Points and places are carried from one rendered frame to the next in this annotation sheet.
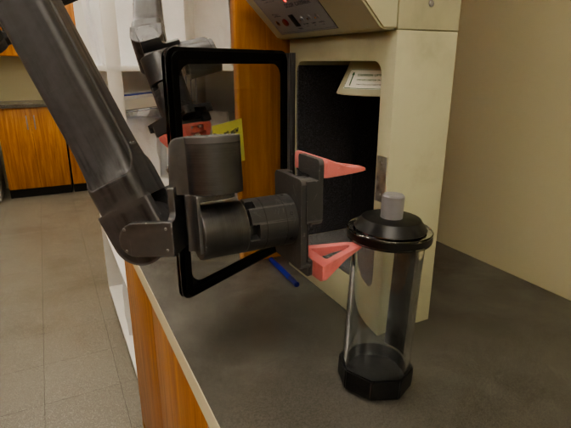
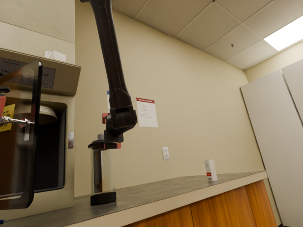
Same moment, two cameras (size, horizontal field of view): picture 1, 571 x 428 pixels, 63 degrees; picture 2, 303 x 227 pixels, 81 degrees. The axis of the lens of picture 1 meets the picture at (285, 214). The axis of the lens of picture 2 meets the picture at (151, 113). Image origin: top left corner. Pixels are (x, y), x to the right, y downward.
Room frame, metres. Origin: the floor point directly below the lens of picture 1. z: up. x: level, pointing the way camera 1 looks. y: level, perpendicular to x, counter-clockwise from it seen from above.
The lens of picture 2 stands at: (0.50, 0.66, 1.04)
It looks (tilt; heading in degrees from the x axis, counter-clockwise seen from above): 17 degrees up; 258
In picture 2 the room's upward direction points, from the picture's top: 8 degrees counter-clockwise
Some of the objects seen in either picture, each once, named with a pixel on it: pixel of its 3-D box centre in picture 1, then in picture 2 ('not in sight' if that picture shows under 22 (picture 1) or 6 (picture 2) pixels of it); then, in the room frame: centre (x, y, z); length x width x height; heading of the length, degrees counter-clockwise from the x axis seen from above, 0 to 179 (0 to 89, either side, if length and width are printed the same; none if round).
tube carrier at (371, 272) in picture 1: (381, 302); (102, 170); (0.56, -0.13, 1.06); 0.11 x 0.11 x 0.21
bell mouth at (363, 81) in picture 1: (387, 77); (36, 113); (0.85, -0.18, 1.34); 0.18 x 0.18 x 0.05
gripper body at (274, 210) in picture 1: (272, 221); (117, 127); (0.49, 0.01, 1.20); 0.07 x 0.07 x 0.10; 27
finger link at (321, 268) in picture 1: (326, 240); (109, 140); (0.52, -0.05, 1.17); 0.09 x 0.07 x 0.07; 117
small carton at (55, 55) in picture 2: not in sight; (57, 61); (0.73, -0.06, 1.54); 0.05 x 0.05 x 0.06; 40
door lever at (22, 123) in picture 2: not in sight; (5, 124); (0.78, 0.15, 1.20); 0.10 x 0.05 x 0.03; 145
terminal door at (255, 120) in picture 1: (236, 167); (1, 134); (0.82, 0.09, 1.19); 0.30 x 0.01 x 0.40; 145
